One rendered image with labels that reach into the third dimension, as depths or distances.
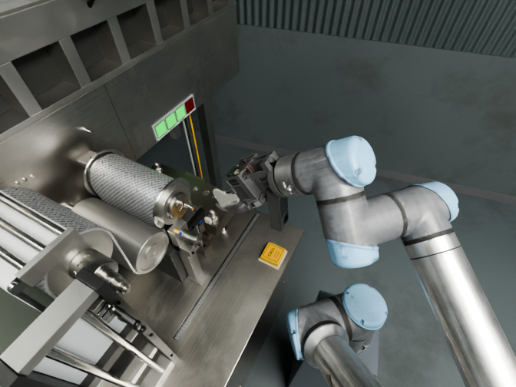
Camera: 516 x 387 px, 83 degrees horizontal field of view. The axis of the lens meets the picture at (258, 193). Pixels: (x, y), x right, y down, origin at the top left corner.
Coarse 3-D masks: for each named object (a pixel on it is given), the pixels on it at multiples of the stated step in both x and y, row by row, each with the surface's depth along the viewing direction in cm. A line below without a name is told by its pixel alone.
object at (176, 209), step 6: (180, 192) 78; (174, 198) 75; (180, 198) 77; (186, 198) 79; (168, 204) 75; (174, 204) 75; (180, 204) 78; (168, 210) 75; (174, 210) 76; (180, 210) 79; (168, 216) 77; (174, 216) 77; (180, 216) 80
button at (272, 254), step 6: (270, 246) 107; (276, 246) 107; (264, 252) 106; (270, 252) 106; (276, 252) 106; (282, 252) 106; (264, 258) 104; (270, 258) 104; (276, 258) 104; (282, 258) 106; (276, 264) 103
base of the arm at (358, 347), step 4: (352, 340) 80; (356, 340) 80; (364, 340) 81; (368, 340) 83; (352, 344) 82; (356, 344) 82; (360, 344) 82; (364, 344) 85; (368, 344) 85; (352, 348) 83; (356, 348) 83; (360, 348) 83; (364, 348) 85; (356, 352) 84; (360, 352) 85
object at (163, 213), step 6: (96, 162) 81; (174, 186) 76; (180, 186) 77; (186, 186) 79; (168, 192) 74; (174, 192) 75; (186, 192) 80; (168, 198) 74; (162, 204) 73; (162, 210) 73; (162, 216) 74; (168, 222) 78
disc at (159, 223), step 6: (174, 180) 75; (180, 180) 78; (186, 180) 80; (168, 186) 73; (162, 192) 72; (162, 198) 73; (156, 204) 72; (156, 210) 73; (156, 216) 73; (156, 222) 74; (162, 222) 77; (162, 228) 78
